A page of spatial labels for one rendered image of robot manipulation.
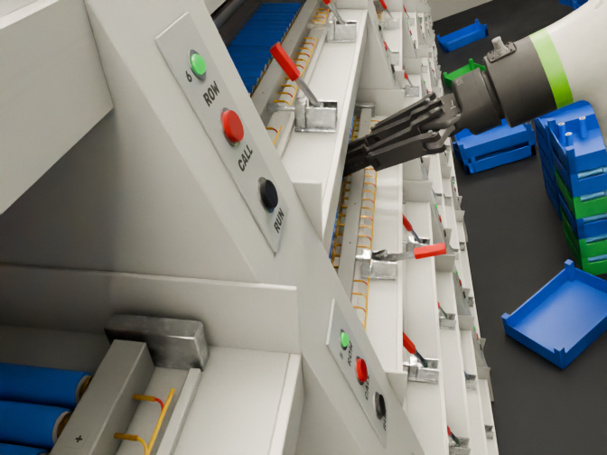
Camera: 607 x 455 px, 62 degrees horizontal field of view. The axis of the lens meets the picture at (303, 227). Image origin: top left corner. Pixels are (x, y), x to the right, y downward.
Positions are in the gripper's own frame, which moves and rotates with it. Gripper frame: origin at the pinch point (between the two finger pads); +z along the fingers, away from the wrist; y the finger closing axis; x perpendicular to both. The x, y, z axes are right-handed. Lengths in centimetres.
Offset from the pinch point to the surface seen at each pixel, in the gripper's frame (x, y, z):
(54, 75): -29, 47, -10
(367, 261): 4.9, 17.0, -1.9
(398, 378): 5.0, 34.1, -6.0
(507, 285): 99, -70, 0
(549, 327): 100, -50, -9
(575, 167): 62, -68, -30
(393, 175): 8.2, -5.6, -3.1
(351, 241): 3.7, 13.9, -0.2
